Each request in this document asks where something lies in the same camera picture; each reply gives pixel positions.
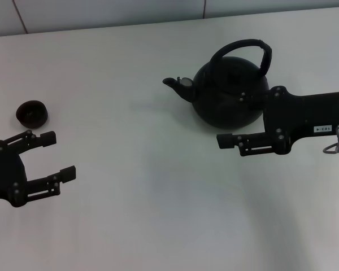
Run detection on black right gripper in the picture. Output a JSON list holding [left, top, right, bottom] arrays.
[[216, 86, 339, 157]]

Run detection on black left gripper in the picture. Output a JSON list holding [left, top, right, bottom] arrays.
[[0, 130, 77, 209]]

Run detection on black round teapot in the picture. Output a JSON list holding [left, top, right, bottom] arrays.
[[162, 38, 273, 130]]

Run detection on black small teacup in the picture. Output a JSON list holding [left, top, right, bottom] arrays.
[[15, 100, 49, 129]]

